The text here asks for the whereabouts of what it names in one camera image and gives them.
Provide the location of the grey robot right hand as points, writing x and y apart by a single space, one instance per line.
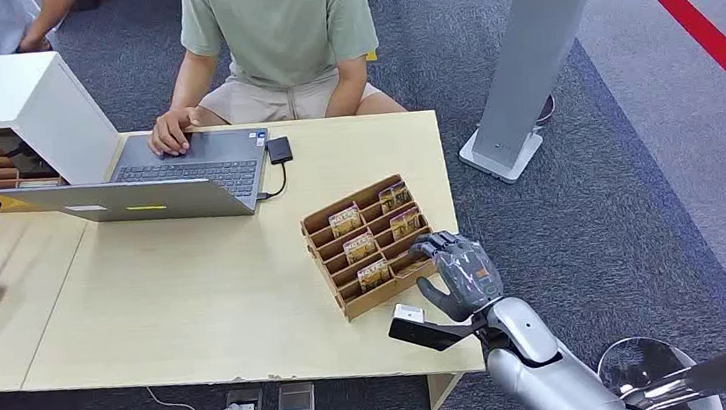
466 276

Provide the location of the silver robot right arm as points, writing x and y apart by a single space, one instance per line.
538 366

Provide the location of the gold printed card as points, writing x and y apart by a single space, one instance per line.
345 221
374 275
359 248
395 197
405 223

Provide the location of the wooden slotted card holder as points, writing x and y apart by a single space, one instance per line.
372 296

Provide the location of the person's hand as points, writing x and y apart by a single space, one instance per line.
171 132

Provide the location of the wooden table leg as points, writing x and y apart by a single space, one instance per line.
443 390

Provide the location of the grey floor socket plate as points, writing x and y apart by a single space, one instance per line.
296 403

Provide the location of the black usb adapter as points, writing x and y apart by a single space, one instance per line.
279 149

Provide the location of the grey kiosk stand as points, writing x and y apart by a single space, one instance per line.
534 47

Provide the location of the floor socket with plug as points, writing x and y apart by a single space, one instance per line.
244 409

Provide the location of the grey open laptop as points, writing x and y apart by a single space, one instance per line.
156 200

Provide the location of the white box cover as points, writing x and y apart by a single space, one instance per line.
27 106

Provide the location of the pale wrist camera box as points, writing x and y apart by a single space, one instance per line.
408 313

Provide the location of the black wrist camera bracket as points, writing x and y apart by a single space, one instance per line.
429 335

